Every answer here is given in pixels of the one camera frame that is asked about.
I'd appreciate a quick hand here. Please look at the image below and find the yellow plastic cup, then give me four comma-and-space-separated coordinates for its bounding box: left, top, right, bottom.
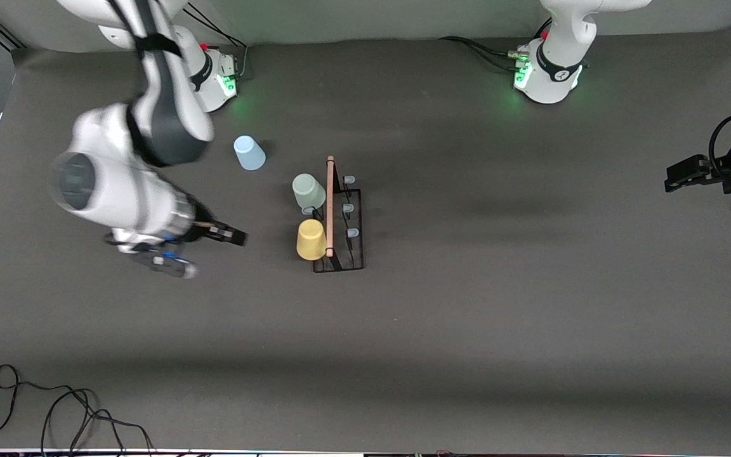
296, 219, 328, 262

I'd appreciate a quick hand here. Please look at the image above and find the pale green plastic cup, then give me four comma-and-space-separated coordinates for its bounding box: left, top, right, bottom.
292, 173, 327, 211

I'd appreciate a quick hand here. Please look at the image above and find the black wire cup holder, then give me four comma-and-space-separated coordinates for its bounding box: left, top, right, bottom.
301, 156, 366, 274

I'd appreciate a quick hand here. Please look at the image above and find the pale blue plastic cup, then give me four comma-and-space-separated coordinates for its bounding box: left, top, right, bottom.
233, 135, 267, 171

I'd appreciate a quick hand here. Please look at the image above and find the dark grey table cover sheet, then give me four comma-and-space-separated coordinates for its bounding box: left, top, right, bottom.
0, 22, 731, 453

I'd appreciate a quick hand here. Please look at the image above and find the black right arm base cable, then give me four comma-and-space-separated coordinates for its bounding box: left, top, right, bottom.
181, 3, 249, 81

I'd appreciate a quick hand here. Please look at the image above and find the black arm base cable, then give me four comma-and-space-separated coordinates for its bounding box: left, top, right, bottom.
181, 3, 249, 81
438, 18, 555, 72

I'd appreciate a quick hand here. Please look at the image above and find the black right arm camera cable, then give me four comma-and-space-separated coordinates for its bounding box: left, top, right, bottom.
109, 0, 179, 61

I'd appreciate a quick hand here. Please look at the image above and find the black left arm base cable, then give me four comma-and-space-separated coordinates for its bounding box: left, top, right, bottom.
438, 18, 555, 72

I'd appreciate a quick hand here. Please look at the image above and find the loose black cable on table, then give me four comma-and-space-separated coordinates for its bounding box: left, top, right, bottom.
0, 364, 157, 454

